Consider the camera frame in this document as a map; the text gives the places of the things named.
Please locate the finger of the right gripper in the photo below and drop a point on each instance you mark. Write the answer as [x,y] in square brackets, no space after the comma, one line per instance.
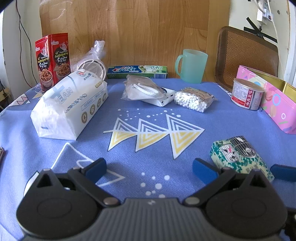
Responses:
[282,172]

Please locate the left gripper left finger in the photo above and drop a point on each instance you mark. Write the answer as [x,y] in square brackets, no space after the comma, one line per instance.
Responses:
[61,205]

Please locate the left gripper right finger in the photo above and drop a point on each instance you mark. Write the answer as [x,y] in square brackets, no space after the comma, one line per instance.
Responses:
[239,205]

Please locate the green floral tissue pack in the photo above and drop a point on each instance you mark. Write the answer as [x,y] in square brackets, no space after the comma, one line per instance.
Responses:
[237,153]

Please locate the cotton swab bag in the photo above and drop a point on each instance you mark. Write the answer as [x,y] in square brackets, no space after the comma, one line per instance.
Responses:
[194,99]

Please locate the small white box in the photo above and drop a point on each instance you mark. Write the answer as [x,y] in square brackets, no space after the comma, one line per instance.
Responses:
[161,102]

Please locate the bagged white badge reel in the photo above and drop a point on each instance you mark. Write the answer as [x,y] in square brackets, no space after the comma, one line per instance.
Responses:
[141,88]

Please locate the pink macaron biscuit tin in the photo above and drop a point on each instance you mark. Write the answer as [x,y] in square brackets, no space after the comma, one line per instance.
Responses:
[278,100]

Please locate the smartphone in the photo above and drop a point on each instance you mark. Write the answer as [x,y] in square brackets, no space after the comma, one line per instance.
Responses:
[2,153]

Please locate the white red paper cup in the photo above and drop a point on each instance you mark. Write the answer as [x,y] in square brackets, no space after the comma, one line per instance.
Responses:
[246,94]

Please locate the white tissue pack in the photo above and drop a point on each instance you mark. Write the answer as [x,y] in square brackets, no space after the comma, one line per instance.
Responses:
[64,110]

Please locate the blue patterned tablecloth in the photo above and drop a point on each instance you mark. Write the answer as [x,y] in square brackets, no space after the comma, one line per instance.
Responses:
[149,150]

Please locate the brown woven tray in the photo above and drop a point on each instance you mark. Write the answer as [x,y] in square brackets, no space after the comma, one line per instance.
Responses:
[237,47]

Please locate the teal plastic mug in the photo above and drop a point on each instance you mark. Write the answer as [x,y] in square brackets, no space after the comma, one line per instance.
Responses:
[190,65]

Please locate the bagged plastic lids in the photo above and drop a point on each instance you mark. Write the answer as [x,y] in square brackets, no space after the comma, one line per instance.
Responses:
[91,63]

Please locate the red snack box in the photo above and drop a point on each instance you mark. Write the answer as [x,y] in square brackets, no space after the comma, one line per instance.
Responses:
[53,60]

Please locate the white power strip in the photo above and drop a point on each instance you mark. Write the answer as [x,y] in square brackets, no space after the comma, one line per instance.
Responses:
[264,15]

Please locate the toothpaste box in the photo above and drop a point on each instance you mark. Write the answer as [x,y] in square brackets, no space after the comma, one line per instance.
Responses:
[150,71]

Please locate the wood pattern board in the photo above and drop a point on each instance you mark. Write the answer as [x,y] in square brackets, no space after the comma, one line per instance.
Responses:
[139,32]

